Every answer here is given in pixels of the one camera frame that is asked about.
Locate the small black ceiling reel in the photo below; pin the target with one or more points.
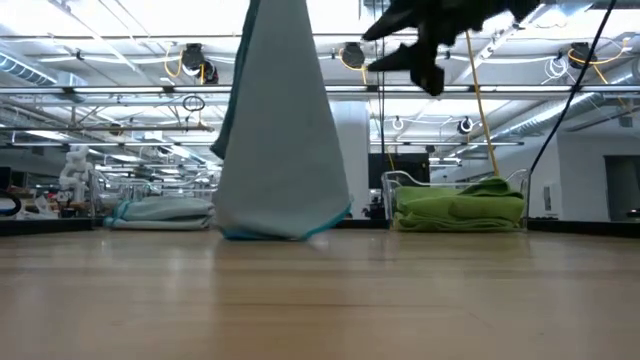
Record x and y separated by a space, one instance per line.
465 125

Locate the white robot figure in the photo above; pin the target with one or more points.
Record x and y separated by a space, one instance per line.
76 172

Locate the clear plastic basket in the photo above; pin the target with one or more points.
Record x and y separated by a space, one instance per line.
150 187
390 195

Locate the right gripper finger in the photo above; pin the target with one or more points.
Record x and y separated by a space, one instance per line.
392 22
395 60

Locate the dark background cabinet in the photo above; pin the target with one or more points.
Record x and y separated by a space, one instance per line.
400 167

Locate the blue microfiber towel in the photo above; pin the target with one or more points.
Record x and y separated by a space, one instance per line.
165 207
280 150
160 224

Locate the green microfiber towel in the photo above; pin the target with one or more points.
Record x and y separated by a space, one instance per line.
450 207
450 226
492 187

